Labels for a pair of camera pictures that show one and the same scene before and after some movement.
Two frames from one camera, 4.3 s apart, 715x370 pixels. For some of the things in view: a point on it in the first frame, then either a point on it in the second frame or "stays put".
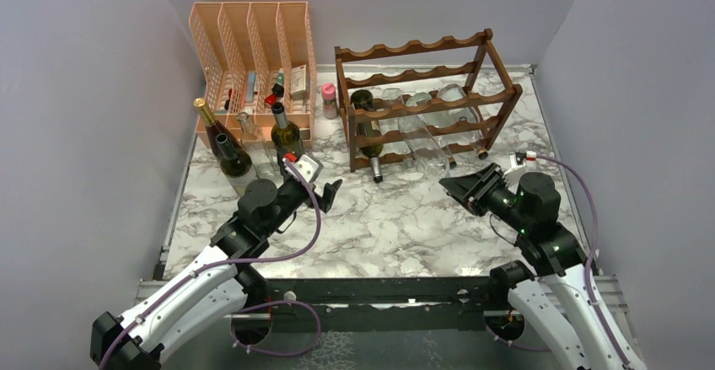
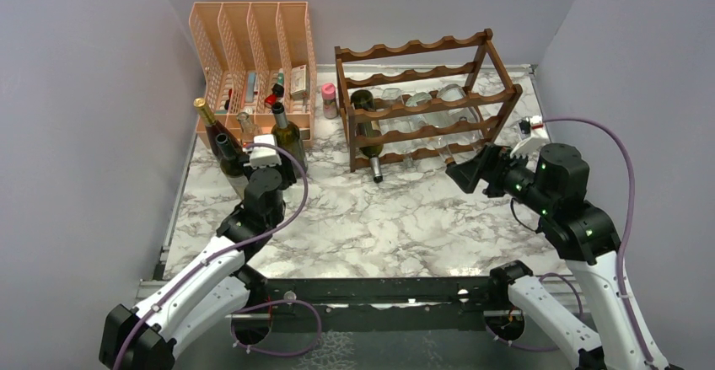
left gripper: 325,201 → 284,168
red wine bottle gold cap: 214,127 stays put
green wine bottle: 361,100 stays put
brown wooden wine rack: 420,101 stays put
